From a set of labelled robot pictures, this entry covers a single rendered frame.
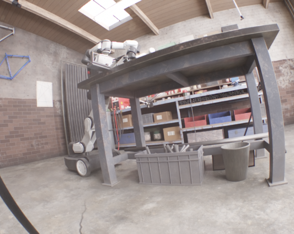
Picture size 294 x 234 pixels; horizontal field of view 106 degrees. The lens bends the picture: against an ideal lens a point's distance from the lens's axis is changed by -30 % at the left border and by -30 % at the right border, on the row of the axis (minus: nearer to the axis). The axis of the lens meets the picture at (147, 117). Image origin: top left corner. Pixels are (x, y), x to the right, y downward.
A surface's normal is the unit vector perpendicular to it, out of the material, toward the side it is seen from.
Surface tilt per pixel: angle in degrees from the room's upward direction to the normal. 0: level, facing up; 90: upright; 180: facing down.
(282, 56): 90
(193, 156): 90
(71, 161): 90
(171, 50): 90
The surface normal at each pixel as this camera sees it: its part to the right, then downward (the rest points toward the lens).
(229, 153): -0.80, 0.19
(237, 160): -0.46, 0.13
